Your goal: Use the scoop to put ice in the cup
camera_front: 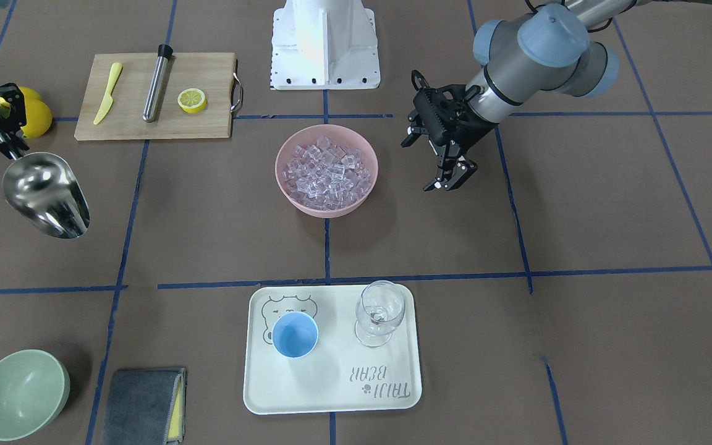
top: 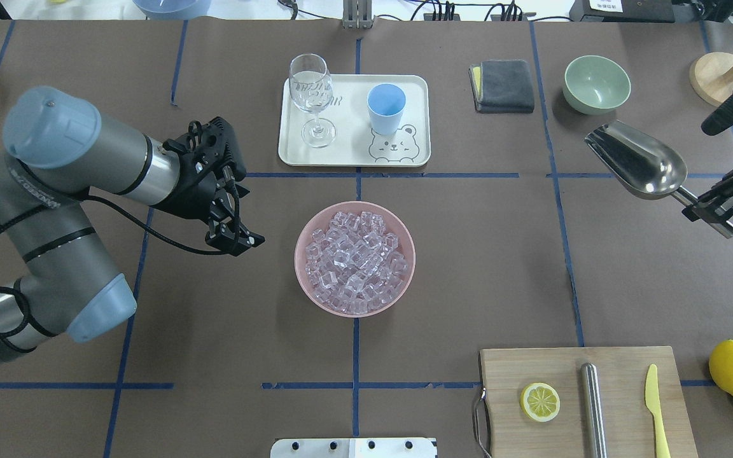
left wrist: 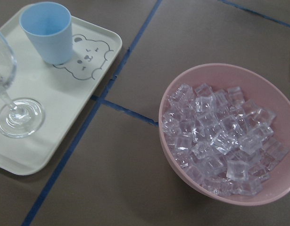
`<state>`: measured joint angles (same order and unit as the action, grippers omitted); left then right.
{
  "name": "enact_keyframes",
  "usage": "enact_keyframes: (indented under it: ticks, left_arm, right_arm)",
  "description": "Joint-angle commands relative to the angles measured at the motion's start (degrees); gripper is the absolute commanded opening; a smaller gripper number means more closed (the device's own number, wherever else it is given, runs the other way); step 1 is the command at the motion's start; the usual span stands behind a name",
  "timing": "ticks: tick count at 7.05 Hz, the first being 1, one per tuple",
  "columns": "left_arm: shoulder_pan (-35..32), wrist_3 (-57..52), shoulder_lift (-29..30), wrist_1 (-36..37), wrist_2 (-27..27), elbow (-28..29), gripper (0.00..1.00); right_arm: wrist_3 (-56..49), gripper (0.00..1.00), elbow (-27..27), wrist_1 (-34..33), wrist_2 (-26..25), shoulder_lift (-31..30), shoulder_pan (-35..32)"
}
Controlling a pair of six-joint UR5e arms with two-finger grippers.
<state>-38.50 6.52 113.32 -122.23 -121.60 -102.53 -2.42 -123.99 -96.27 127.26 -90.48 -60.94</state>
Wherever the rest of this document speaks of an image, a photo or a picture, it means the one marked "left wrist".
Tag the clear ice cubes pile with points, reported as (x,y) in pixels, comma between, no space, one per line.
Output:
(222,141)

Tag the light blue plastic cup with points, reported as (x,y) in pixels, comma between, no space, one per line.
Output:
(48,26)

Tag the white bear tray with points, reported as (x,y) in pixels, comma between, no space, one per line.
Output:
(63,90)

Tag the pink bowl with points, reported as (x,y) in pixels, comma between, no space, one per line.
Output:
(264,94)

